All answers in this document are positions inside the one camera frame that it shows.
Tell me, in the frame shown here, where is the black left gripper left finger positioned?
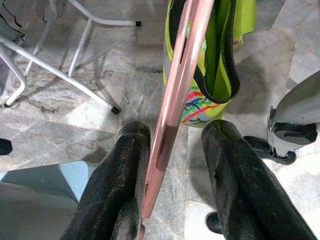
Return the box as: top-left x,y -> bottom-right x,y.
59,120 -> 152,240

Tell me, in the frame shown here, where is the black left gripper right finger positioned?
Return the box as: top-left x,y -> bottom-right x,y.
201,119 -> 318,240

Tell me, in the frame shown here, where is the lime green garment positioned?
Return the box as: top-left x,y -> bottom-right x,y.
162,0 -> 257,129

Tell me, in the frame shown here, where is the grey robot left leg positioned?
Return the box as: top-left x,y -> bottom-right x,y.
206,211 -> 224,235

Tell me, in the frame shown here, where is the grey robot leg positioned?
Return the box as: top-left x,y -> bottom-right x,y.
243,72 -> 320,166
206,211 -> 224,235

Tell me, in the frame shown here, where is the light blue plastic chair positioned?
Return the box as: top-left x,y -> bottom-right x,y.
0,159 -> 89,240

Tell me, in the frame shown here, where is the grey robot right leg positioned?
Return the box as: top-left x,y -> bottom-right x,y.
243,72 -> 320,166

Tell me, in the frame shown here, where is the pale plastic folding table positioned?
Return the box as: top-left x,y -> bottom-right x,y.
0,0 -> 142,115

